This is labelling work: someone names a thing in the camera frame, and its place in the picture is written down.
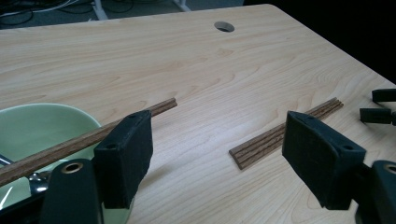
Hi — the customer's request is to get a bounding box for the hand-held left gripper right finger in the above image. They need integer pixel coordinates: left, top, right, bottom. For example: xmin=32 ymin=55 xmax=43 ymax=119
xmin=281 ymin=110 xmax=368 ymax=212

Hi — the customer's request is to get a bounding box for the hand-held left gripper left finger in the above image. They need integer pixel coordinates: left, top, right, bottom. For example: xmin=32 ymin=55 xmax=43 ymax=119
xmin=92 ymin=109 xmax=154 ymax=210

